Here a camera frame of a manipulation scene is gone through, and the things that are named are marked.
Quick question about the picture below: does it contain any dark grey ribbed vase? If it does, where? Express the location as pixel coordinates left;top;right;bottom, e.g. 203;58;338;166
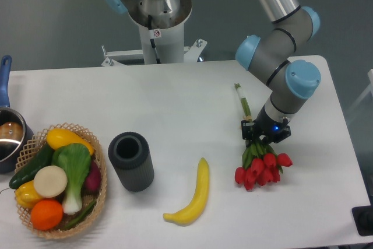
108;132;154;192

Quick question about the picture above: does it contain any yellow squash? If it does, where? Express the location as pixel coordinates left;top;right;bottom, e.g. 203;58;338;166
46;128;94;156

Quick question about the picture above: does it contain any black device at edge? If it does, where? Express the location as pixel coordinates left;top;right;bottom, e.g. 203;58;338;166
351;205;372;236

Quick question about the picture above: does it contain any dark green cucumber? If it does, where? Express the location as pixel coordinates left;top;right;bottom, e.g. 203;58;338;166
9;143;54;190

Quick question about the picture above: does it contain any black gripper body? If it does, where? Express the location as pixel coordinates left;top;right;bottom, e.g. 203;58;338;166
254;107;284;138

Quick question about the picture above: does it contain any yellow banana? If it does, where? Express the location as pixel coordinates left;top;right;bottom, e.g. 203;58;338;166
163;157;210;226

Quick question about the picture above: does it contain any white round slice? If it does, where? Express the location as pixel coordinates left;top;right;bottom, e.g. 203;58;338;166
33;166;68;198

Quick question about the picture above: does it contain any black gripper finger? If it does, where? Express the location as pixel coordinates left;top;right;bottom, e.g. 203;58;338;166
262;125;291;144
241;120;258;147

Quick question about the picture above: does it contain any woven wicker basket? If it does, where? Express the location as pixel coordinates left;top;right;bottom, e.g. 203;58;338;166
15;123;107;239

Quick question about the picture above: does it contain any green bok choy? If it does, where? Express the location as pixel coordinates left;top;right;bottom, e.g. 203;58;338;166
52;143;91;215

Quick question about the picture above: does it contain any yellow bell pepper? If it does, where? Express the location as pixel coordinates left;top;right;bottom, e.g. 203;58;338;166
15;180;44;209

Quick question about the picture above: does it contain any blue handled saucepan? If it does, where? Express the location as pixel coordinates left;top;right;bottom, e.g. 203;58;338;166
1;55;33;174

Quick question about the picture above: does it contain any green bean pod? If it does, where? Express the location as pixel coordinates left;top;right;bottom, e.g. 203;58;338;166
62;201;96;230

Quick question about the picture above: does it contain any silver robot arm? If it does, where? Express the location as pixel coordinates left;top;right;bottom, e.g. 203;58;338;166
105;0;321;143

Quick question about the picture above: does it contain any red tulip bouquet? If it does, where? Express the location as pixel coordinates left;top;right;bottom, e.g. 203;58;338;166
234;83;293;191

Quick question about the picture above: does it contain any orange fruit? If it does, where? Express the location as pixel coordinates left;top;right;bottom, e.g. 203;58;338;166
31;199;64;230

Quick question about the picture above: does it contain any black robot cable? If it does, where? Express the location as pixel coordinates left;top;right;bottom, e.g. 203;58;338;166
147;15;161;65

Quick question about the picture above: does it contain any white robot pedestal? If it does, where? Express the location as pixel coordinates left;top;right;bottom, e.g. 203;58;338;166
101;0;207;66

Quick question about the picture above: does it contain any purple sweet potato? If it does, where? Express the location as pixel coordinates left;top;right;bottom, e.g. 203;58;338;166
84;161;101;192

